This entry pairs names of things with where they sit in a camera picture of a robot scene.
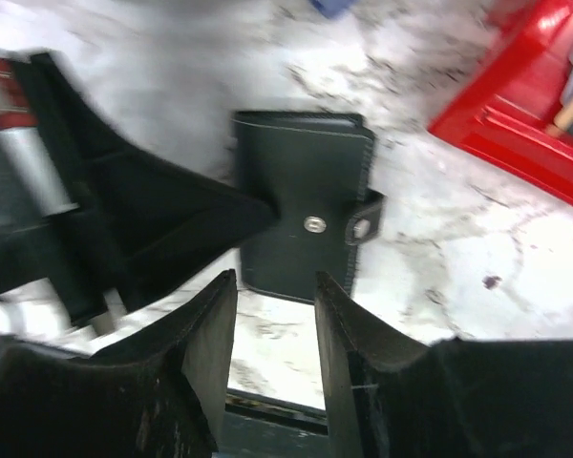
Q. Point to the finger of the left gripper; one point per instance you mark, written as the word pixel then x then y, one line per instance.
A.
pixel 169 223

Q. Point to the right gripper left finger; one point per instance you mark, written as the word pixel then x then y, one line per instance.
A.
pixel 159 392

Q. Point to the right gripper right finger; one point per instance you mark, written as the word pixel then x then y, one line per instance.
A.
pixel 388 395

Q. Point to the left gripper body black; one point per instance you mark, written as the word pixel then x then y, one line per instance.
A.
pixel 51 224

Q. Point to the black card holder wallet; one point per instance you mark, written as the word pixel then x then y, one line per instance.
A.
pixel 313 169

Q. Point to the red plastic bin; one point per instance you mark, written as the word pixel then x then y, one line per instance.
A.
pixel 503 114

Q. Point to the blue red screwdriver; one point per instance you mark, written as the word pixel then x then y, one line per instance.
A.
pixel 332 9

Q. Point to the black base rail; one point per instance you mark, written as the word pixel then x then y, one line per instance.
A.
pixel 258 426

